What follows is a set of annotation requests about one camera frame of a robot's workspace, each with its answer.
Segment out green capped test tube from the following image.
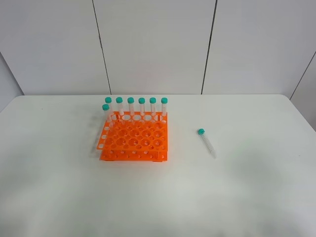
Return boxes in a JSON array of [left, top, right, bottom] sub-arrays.
[[197, 128, 217, 158]]

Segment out row test tube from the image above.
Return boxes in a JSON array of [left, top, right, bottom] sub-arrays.
[[150, 97, 156, 122], [127, 97, 135, 121], [102, 97, 114, 116], [116, 97, 124, 119], [161, 97, 168, 120], [138, 97, 146, 123]]

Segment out orange test tube rack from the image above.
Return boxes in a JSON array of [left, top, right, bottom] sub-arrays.
[[97, 111, 168, 162]]

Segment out front left racked test tube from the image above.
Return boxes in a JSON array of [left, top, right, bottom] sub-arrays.
[[102, 104, 114, 132]]

